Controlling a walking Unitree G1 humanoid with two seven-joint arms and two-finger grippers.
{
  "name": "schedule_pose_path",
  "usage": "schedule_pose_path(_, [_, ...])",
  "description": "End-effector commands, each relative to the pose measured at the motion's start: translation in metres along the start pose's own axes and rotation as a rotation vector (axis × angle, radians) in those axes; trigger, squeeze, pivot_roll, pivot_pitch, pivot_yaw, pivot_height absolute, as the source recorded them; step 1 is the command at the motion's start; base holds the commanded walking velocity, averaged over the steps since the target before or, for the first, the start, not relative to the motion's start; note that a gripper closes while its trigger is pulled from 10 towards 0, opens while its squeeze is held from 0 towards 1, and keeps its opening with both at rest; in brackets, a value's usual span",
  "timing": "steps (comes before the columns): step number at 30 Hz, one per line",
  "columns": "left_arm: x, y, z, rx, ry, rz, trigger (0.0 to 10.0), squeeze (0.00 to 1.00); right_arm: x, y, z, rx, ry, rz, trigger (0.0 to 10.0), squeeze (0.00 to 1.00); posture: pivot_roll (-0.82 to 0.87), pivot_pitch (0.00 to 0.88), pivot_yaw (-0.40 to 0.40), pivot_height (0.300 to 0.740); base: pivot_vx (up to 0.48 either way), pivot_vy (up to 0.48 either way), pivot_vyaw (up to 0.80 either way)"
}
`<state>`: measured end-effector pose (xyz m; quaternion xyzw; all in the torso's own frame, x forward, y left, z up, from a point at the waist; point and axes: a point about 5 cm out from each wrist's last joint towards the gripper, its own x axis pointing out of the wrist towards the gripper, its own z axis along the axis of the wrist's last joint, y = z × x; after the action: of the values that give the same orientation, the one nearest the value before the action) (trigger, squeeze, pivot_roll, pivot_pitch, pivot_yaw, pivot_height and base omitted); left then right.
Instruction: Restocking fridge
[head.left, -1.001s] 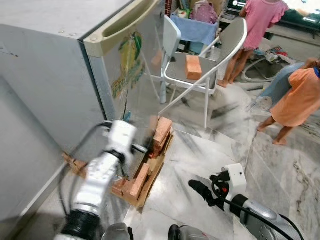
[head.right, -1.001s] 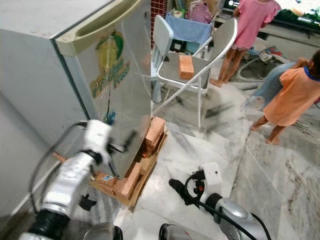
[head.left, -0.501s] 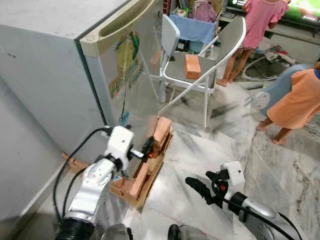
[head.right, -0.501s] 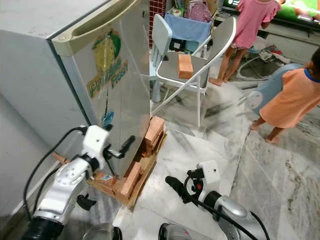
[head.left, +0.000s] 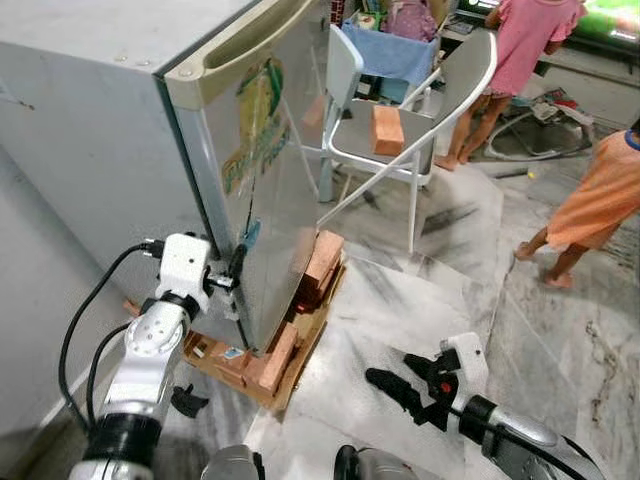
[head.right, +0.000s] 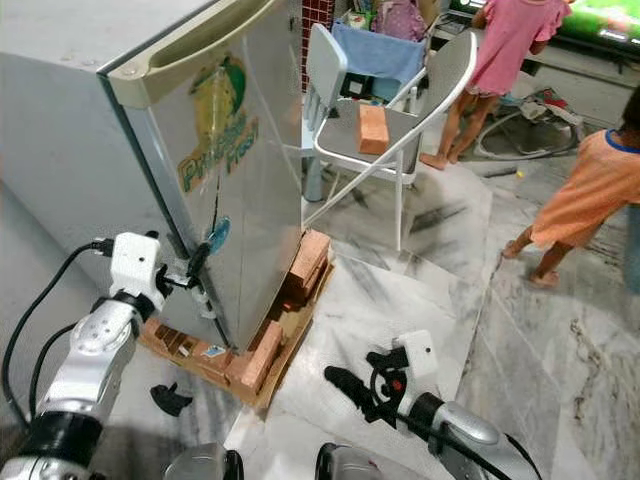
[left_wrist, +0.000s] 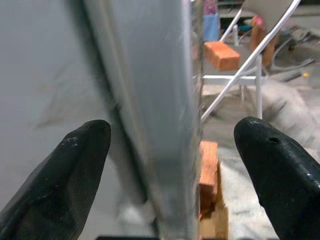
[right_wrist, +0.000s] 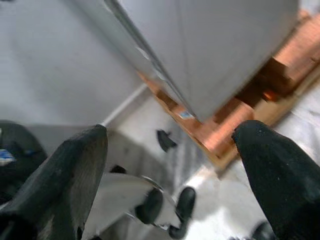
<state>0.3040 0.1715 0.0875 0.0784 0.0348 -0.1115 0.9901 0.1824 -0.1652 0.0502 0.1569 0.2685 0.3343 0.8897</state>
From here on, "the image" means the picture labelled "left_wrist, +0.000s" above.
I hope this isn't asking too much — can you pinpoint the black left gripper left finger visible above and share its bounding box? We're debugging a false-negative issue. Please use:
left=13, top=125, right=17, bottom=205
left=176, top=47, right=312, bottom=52
left=0, top=119, right=112, bottom=240

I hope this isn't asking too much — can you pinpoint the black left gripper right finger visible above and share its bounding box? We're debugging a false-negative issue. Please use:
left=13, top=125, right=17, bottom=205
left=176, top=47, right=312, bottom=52
left=233, top=116, right=320, bottom=240

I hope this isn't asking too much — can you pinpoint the white fridge door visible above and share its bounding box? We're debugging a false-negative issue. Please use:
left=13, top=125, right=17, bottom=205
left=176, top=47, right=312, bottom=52
left=82, top=0, right=202, bottom=240

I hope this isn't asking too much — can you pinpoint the white fridge body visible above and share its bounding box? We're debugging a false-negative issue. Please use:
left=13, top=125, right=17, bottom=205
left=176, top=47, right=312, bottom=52
left=0, top=0, right=156, bottom=226

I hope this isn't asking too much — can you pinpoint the orange brick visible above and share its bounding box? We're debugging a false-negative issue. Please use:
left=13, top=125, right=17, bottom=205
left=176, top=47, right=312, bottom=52
left=198, top=140, right=220, bottom=213
left=204, top=41, right=241, bottom=71

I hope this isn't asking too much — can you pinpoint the white folding chair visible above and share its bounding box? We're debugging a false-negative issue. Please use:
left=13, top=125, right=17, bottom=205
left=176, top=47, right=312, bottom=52
left=192, top=0, right=303, bottom=123

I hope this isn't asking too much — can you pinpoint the child in pink dress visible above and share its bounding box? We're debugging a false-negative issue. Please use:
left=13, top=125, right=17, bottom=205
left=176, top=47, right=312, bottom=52
left=249, top=14, right=280, bottom=68

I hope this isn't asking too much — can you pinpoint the blue cloth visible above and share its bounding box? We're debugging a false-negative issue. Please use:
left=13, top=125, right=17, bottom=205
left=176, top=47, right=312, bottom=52
left=203, top=13, right=221, bottom=42

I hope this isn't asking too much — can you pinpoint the pink floral cloth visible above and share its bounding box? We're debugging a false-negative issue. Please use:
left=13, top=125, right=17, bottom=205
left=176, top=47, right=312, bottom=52
left=203, top=0, right=220, bottom=15

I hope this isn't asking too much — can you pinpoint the grey hose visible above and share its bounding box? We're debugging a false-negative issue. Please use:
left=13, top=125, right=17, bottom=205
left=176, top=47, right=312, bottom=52
left=268, top=32, right=320, bottom=82

